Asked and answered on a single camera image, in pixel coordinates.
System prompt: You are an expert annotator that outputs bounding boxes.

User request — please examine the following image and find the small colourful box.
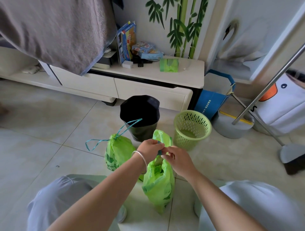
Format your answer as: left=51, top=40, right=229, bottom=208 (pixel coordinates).
left=132, top=41, right=156, bottom=54

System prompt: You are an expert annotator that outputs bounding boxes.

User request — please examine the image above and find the grey round stand base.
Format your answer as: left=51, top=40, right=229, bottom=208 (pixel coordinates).
left=212, top=110, right=255, bottom=140

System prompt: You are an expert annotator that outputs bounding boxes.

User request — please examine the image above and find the white duck print bag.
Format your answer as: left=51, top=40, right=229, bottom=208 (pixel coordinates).
left=252, top=72, right=305, bottom=134

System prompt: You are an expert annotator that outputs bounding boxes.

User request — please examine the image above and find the black trash bin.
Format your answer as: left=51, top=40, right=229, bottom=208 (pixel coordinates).
left=120, top=95, right=160, bottom=143

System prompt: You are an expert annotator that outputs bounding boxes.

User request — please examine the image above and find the blue paper bag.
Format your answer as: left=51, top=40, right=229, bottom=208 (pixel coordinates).
left=194, top=69, right=236, bottom=121

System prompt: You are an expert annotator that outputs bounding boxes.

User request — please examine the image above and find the person's right forearm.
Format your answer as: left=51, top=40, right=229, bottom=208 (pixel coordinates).
left=188, top=170, right=267, bottom=231

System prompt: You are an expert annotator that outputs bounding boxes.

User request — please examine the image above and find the black and white set-top box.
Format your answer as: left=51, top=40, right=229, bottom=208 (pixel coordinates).
left=91, top=49, right=119, bottom=70

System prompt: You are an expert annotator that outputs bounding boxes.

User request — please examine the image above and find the person's left hand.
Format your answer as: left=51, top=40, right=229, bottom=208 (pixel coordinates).
left=137, top=139, right=165, bottom=165

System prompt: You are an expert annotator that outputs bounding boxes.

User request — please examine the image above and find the grey towel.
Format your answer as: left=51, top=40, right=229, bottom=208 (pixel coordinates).
left=0, top=0, right=118, bottom=76

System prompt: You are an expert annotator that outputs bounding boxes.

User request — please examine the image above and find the person's left leg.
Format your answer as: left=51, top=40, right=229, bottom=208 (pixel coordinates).
left=26, top=174, right=128, bottom=231

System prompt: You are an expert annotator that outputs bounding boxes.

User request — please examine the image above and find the green garbage bag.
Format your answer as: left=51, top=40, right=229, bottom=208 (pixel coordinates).
left=85, top=118, right=143, bottom=172
left=142, top=129, right=176, bottom=215

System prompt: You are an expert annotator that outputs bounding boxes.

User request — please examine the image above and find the white low cabinet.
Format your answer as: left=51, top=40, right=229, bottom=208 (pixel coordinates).
left=0, top=46, right=205, bottom=112

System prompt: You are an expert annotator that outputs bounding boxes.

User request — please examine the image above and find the white swan print curtain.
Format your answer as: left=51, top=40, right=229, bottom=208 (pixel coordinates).
left=209, top=0, right=305, bottom=82

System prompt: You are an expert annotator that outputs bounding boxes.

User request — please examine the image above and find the green tissue pack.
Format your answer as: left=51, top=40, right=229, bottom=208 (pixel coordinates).
left=159, top=58, right=179, bottom=73

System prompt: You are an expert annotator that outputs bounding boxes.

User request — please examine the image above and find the person's right leg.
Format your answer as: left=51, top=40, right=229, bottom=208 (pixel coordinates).
left=194, top=180, right=305, bottom=231

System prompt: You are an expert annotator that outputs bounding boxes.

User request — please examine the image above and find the green plastic waste basket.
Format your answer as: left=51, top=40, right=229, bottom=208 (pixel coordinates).
left=173, top=110, right=212, bottom=151

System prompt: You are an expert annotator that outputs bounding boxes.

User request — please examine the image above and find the flat light blue box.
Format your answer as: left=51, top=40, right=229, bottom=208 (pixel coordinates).
left=138, top=51, right=164, bottom=60

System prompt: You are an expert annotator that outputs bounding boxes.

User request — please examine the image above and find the silver bracelet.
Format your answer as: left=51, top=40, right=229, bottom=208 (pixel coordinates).
left=132, top=150, right=148, bottom=174

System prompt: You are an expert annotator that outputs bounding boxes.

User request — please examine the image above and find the tied green garbage bag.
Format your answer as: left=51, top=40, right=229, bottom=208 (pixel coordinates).
left=85, top=118, right=143, bottom=172

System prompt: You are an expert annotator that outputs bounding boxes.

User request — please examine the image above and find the green bamboo wall sticker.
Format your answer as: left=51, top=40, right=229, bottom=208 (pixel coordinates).
left=145, top=0, right=209, bottom=59

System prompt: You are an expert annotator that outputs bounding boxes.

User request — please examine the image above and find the tall colourful box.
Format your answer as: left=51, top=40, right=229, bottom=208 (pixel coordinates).
left=116, top=21, right=137, bottom=65

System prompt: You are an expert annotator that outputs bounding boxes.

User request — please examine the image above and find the person's right hand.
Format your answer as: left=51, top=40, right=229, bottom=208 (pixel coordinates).
left=162, top=146, right=198, bottom=179

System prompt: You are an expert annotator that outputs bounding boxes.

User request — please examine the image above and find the silver metal pole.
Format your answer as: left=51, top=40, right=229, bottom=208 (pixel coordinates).
left=232, top=43, right=305, bottom=126

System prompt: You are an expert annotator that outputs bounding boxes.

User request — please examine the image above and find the person's left forearm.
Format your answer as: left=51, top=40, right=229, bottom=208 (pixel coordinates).
left=47, top=156, right=146, bottom=231

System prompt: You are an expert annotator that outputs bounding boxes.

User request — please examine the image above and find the black power adapter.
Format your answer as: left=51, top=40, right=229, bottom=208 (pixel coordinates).
left=132, top=54, right=153, bottom=68

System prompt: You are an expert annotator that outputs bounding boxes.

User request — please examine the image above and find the grey dustpan with handle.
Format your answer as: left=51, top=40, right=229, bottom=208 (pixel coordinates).
left=231, top=93, right=305, bottom=176

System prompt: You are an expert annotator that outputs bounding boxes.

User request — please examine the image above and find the person's leg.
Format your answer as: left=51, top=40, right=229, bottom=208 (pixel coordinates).
left=26, top=174, right=128, bottom=231
left=194, top=180, right=305, bottom=231

